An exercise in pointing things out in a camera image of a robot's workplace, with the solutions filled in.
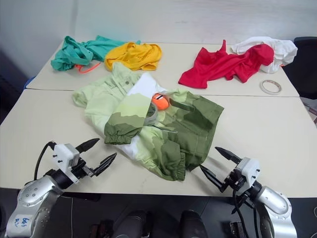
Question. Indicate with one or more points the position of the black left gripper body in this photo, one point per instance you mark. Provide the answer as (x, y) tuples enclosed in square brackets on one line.
[(80, 171)]

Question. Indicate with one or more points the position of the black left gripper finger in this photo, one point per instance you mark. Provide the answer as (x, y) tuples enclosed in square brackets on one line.
[(87, 145), (105, 164)]

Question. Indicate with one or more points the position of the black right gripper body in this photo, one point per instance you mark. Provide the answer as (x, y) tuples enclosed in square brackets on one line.
[(234, 182)]

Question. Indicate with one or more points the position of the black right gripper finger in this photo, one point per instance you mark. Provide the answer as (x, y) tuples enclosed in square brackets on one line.
[(213, 179), (229, 156)]

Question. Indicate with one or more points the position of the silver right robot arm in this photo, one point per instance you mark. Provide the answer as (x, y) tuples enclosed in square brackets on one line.
[(275, 208)]

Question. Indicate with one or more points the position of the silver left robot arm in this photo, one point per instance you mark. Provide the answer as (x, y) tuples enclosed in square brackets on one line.
[(34, 200)]

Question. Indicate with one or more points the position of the green patterned zip jacket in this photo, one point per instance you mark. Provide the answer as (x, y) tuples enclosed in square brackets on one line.
[(173, 129)]

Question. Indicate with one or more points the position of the dark rounded shape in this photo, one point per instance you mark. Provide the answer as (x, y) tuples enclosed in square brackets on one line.
[(135, 224)]

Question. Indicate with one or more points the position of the white tape roll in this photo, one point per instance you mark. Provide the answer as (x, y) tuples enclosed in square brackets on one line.
[(265, 89)]

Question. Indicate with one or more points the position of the orange ball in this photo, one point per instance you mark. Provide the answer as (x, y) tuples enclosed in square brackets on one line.
[(160, 101)]

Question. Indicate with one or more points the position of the red crumpled garment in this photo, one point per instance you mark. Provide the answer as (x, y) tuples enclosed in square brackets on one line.
[(218, 67)]

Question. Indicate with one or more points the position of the teal crumpled garment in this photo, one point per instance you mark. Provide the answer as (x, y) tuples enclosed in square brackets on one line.
[(74, 53)]

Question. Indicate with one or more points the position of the yellow crumpled garment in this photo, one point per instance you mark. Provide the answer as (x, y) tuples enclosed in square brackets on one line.
[(133, 55)]

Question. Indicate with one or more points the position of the white crumpled garment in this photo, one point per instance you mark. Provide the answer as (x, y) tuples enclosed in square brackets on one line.
[(284, 53)]

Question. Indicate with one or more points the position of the black chair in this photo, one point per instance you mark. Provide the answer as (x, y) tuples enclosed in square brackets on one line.
[(305, 64)]

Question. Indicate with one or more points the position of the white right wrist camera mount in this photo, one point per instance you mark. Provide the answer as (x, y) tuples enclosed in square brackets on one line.
[(248, 169)]

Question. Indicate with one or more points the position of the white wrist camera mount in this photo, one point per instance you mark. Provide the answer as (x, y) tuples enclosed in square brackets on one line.
[(248, 169), (65, 155)]

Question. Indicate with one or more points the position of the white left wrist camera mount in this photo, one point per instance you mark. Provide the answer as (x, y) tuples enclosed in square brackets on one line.
[(65, 155)]

